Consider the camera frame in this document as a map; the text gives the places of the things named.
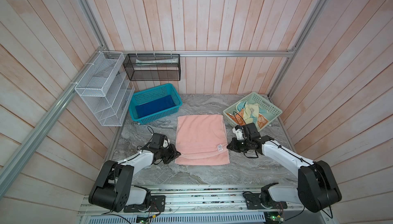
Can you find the orange patterned towel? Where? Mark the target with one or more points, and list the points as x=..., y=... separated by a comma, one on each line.
x=246, y=116

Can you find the blue towel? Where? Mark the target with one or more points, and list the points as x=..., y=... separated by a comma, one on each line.
x=155, y=106

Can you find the teal plastic basket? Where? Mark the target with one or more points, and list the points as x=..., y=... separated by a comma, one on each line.
x=151, y=94

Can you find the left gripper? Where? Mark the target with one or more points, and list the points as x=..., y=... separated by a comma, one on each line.
x=174, y=154

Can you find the aluminium left wall rail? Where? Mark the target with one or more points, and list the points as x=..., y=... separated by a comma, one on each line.
x=30, y=144

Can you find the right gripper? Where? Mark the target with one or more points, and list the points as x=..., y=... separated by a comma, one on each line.
x=233, y=146

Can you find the aluminium back wall rail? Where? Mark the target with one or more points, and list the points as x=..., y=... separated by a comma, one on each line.
x=220, y=53

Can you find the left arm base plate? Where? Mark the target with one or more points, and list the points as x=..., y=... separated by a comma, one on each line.
x=155, y=203

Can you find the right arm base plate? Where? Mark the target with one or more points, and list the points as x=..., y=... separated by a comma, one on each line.
x=257, y=201

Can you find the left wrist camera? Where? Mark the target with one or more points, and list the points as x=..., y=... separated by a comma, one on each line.
x=165, y=143

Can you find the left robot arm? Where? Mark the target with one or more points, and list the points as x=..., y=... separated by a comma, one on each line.
x=113, y=189

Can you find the black mesh wall basket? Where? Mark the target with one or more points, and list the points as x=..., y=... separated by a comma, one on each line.
x=153, y=67

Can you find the aluminium wall rail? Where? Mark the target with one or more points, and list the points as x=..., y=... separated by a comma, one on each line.
x=220, y=53
x=30, y=144

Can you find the light green towel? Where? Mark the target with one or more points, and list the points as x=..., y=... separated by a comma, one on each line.
x=255, y=108

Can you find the light green plastic basket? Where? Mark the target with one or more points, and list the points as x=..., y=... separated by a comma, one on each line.
x=253, y=98

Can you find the pink towel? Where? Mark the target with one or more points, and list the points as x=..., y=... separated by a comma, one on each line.
x=202, y=140

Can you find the white wire shelf rack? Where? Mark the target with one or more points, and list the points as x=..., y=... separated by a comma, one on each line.
x=106, y=89

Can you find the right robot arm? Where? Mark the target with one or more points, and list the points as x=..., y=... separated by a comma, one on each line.
x=316, y=187

